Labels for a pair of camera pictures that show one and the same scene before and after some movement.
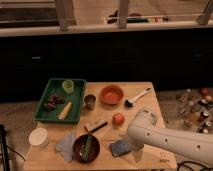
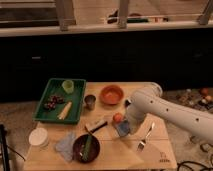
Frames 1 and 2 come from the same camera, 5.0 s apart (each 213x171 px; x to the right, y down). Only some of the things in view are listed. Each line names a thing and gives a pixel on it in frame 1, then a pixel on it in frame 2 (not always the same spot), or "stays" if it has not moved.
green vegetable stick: (86, 148) stays
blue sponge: (120, 147) → (123, 127)
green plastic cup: (68, 86) stays
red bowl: (111, 94) stays
